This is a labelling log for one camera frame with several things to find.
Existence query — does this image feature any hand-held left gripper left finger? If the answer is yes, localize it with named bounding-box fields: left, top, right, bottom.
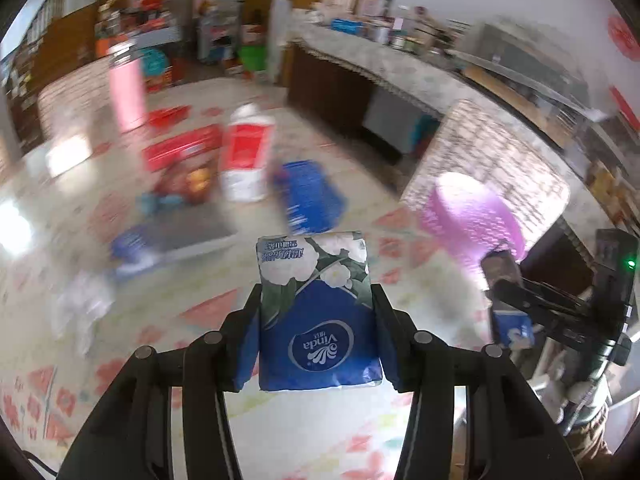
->
left=57, top=284, right=264, bottom=480

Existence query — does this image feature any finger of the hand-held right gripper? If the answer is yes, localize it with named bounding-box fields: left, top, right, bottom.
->
left=520, top=278, right=597, bottom=308
left=491, top=278, right=601, bottom=343

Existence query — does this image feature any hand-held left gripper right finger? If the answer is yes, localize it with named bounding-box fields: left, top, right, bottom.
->
left=371, top=284, right=583, bottom=480

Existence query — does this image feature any small blue tissue packet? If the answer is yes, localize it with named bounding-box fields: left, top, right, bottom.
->
left=481, top=250, right=535, bottom=350

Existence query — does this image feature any blue floral tissue packet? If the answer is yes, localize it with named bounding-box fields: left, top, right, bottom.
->
left=255, top=231, right=385, bottom=393

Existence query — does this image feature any red snack bag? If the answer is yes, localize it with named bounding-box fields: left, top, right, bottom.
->
left=154, top=160, right=221, bottom=206

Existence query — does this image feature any person's right forearm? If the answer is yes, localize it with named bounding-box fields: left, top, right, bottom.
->
left=560, top=375, right=621, bottom=467

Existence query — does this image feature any patterned rug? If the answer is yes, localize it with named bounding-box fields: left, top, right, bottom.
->
left=0, top=95, right=566, bottom=480

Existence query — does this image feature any grey tray with blue edge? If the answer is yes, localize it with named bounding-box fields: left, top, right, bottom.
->
left=150, top=200, right=239, bottom=259

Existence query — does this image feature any brick patterned box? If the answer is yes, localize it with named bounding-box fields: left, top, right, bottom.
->
left=37, top=60, right=117, bottom=136
left=400, top=99, right=572, bottom=261

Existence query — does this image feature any blue flat packet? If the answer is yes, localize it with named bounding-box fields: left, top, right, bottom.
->
left=272, top=160, right=347, bottom=235

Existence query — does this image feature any crumpled white plastic bag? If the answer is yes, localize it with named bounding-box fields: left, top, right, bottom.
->
left=50, top=270, right=117, bottom=357

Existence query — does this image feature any red white carton box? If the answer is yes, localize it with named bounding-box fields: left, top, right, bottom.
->
left=220, top=104, right=277, bottom=204

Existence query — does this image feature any dark wooden cabinet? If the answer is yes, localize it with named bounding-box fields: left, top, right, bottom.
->
left=287, top=42, right=381, bottom=138

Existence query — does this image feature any pink cylinder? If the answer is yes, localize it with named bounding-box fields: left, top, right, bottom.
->
left=107, top=42, right=149, bottom=134

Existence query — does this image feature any counter with floral cloth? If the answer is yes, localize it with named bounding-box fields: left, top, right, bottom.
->
left=292, top=20, right=471, bottom=111

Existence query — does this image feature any green plastic basin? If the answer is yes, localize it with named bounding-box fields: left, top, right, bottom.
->
left=239, top=45, right=269, bottom=72

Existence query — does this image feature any teal fluffy item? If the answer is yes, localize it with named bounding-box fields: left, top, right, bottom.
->
left=140, top=47, right=169, bottom=79

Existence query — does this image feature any wooden staircase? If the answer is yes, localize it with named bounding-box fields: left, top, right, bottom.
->
left=10, top=0, right=101, bottom=111

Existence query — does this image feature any red paper wall decoration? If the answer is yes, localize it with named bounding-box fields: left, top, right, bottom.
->
left=607, top=14, right=640, bottom=63
left=610, top=85, right=640, bottom=129

